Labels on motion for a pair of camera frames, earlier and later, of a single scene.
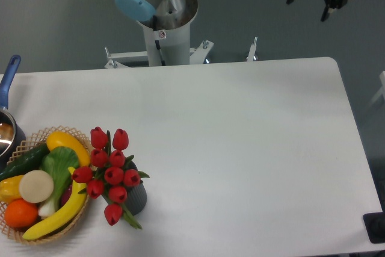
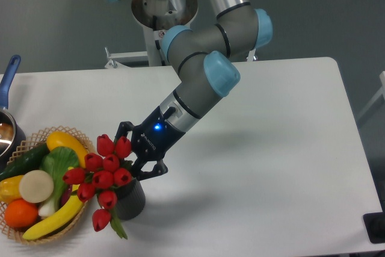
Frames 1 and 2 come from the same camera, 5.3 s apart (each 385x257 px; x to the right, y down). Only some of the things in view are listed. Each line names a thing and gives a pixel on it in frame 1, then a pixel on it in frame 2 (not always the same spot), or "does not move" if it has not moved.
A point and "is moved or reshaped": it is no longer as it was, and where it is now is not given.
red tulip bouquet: [111, 174] is moved or reshaped
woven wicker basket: [17, 233] does not move
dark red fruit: [66, 195] does not move
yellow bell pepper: [9, 189] does not move
